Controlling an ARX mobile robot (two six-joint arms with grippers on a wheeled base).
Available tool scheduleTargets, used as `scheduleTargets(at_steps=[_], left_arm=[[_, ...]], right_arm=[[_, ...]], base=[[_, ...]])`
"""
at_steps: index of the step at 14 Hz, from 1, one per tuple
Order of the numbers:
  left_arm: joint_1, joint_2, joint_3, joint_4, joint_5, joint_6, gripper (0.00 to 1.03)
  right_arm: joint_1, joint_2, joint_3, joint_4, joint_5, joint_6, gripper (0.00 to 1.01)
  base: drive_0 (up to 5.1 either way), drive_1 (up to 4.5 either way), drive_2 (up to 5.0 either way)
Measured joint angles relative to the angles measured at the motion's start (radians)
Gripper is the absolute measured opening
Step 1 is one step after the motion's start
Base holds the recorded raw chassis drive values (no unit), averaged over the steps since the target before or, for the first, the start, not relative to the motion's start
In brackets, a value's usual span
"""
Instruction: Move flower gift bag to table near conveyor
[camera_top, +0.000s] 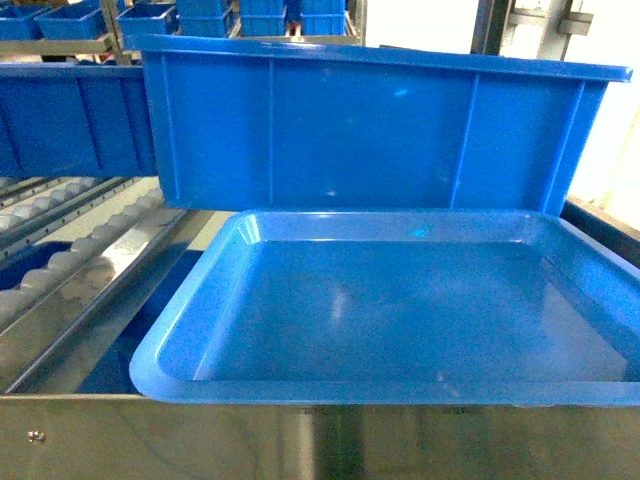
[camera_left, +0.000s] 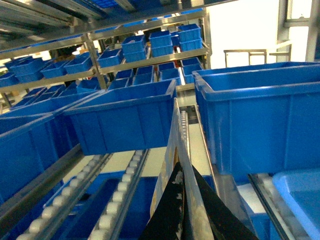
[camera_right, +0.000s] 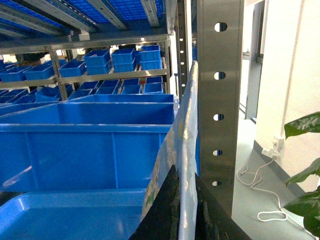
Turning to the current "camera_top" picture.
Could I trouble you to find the large blue plastic crate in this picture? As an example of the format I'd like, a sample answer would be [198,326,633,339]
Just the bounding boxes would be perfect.
[130,35,632,215]

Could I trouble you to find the light blue plastic tray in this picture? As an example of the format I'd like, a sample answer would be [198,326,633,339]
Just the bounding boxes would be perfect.
[130,210,639,407]

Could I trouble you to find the steel front rail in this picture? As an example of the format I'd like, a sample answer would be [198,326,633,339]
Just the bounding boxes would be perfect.
[1,395,639,479]

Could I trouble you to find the white roller conveyor track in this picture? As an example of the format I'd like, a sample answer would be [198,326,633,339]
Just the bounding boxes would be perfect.
[1,187,164,329]

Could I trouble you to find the blue crate at left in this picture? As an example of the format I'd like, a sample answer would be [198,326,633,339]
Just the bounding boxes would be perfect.
[1,63,157,178]

